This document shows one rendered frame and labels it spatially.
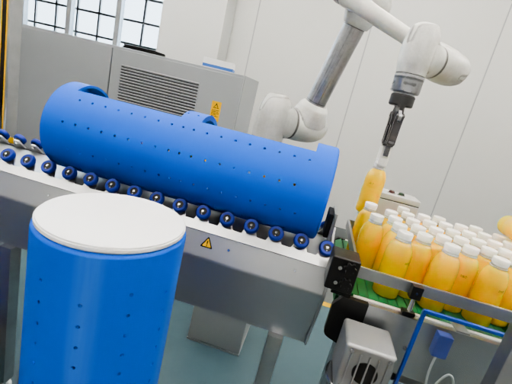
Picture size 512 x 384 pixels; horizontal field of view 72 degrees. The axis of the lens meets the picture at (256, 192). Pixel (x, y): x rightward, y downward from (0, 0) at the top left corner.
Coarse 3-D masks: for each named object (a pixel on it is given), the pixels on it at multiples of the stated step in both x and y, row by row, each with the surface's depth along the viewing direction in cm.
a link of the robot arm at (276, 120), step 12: (276, 96) 164; (264, 108) 165; (276, 108) 163; (288, 108) 166; (264, 120) 165; (276, 120) 164; (288, 120) 167; (252, 132) 172; (264, 132) 166; (276, 132) 166; (288, 132) 170
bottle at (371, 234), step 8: (368, 224) 101; (376, 224) 100; (360, 232) 102; (368, 232) 100; (376, 232) 100; (360, 240) 102; (368, 240) 100; (376, 240) 100; (360, 248) 102; (368, 248) 101; (376, 248) 101; (360, 256) 102; (368, 256) 101; (368, 264) 102
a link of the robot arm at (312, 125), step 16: (384, 0) 147; (352, 16) 150; (352, 32) 153; (336, 48) 158; (352, 48) 157; (336, 64) 161; (320, 80) 166; (336, 80) 165; (320, 96) 168; (304, 112) 171; (320, 112) 171; (304, 128) 173; (320, 128) 176
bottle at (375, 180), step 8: (376, 168) 117; (384, 168) 117; (368, 176) 118; (376, 176) 116; (384, 176) 116; (368, 184) 117; (376, 184) 116; (384, 184) 118; (360, 192) 121; (368, 192) 118; (376, 192) 117; (360, 200) 120; (368, 200) 118; (376, 200) 118; (360, 208) 120
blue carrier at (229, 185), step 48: (96, 96) 106; (48, 144) 106; (96, 144) 102; (144, 144) 100; (192, 144) 98; (240, 144) 98; (288, 144) 99; (192, 192) 102; (240, 192) 97; (288, 192) 94
